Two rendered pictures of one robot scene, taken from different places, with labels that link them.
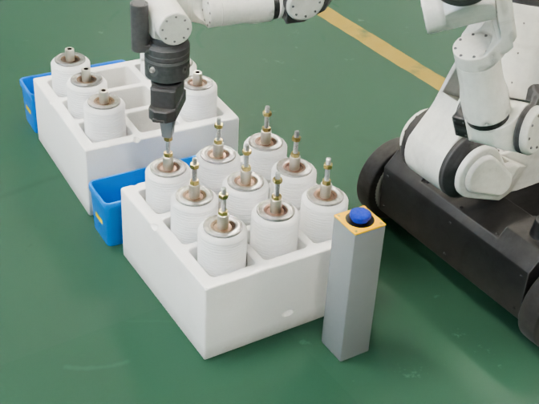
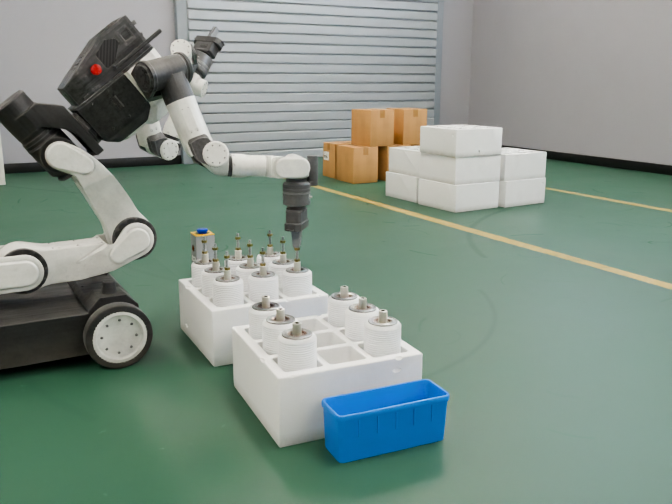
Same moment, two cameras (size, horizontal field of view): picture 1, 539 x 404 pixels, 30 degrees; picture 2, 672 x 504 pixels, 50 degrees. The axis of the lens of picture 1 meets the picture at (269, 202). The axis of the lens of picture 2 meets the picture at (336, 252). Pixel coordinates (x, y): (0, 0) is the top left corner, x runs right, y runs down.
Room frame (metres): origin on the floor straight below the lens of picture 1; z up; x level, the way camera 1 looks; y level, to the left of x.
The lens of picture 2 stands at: (3.99, 0.57, 0.86)
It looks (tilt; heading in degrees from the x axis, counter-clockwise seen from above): 14 degrees down; 186
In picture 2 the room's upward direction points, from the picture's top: straight up
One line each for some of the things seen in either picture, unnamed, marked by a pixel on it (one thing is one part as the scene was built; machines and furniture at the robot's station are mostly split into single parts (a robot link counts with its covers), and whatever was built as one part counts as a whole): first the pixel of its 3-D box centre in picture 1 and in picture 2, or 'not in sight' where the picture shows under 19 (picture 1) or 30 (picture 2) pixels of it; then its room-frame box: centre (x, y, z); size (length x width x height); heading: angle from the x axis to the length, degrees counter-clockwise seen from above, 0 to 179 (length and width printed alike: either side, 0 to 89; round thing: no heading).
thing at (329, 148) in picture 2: not in sight; (343, 159); (-2.39, -0.03, 0.15); 0.30 x 0.24 x 0.30; 124
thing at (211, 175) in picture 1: (216, 190); (263, 301); (1.83, 0.12, 0.16); 0.10 x 0.10 x 0.18
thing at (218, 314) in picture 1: (242, 244); (251, 312); (1.73, 0.05, 0.09); 0.39 x 0.39 x 0.18; 33
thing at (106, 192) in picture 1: (157, 199); not in sight; (1.93, 0.26, 0.06); 0.30 x 0.11 x 0.12; 121
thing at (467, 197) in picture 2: not in sight; (458, 192); (-0.97, 0.90, 0.09); 0.39 x 0.39 x 0.18; 39
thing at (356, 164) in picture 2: not in sight; (356, 163); (-2.10, 0.12, 0.15); 0.30 x 0.24 x 0.30; 34
